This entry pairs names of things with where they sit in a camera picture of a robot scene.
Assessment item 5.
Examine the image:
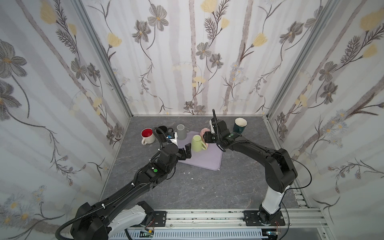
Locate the light green ceramic mug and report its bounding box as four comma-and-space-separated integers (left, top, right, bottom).
191, 135, 208, 153

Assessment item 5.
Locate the dark green ceramic mug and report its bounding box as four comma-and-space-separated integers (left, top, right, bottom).
233, 118, 248, 134

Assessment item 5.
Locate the black ceramic mug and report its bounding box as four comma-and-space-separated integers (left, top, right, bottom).
155, 126, 174, 143

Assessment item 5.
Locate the cream mug red inside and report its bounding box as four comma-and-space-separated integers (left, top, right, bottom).
141, 128, 156, 145

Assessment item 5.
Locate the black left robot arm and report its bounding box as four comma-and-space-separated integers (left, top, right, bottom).
56, 143, 192, 240

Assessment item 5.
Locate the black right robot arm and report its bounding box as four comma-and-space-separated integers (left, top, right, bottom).
203, 110, 298, 226

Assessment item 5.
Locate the pink ceramic mug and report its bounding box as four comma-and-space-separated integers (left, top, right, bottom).
200, 128, 211, 145

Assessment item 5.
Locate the grey ceramic mug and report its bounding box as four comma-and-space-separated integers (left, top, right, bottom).
176, 124, 191, 141

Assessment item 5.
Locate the lavender plastic tray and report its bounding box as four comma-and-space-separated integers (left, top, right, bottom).
177, 131, 223, 171

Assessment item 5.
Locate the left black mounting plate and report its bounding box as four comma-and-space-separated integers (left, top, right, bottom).
150, 211, 167, 228

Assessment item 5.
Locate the black mounting plate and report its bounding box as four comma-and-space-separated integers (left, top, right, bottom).
150, 211, 167, 228
243, 211, 286, 227

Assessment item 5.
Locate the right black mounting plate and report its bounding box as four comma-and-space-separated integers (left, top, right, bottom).
243, 211, 286, 227

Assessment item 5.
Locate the white slotted cable duct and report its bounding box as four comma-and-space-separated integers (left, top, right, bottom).
111, 229, 268, 240

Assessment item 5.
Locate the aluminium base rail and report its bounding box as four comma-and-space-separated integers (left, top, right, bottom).
143, 208, 328, 231

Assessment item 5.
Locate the black corrugated cable conduit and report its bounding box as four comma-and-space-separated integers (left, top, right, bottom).
55, 185, 133, 240

